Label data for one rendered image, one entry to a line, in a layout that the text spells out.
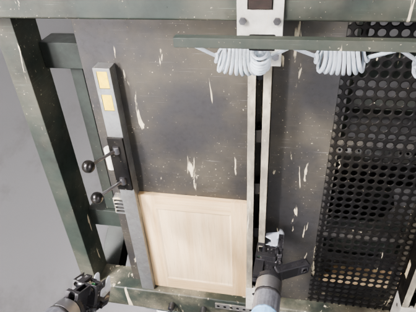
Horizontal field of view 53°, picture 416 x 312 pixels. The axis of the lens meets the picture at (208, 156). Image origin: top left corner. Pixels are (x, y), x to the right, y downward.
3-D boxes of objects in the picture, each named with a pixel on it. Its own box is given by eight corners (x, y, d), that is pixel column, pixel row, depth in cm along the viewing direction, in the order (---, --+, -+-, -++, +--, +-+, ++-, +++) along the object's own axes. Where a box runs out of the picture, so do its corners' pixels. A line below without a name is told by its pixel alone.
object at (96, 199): (122, 181, 135) (89, 203, 127) (121, 171, 133) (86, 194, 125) (130, 185, 133) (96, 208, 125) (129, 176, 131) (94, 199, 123)
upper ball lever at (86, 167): (116, 151, 128) (80, 172, 120) (114, 140, 126) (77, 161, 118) (124, 155, 126) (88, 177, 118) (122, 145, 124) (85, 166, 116)
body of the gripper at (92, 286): (108, 278, 115) (85, 297, 103) (103, 306, 116) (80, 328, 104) (83, 270, 116) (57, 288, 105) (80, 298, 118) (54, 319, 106)
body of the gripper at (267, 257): (257, 239, 130) (252, 270, 120) (285, 243, 128) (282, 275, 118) (257, 255, 134) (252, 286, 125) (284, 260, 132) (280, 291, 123)
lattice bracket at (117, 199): (119, 207, 148) (116, 213, 145) (115, 192, 144) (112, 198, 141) (129, 208, 147) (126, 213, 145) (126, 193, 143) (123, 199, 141)
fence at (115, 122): (145, 280, 170) (142, 288, 167) (97, 62, 115) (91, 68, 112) (156, 281, 170) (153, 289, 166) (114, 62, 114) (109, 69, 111)
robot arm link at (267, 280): (281, 288, 115) (280, 305, 120) (283, 274, 119) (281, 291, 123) (254, 283, 117) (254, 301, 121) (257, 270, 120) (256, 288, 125)
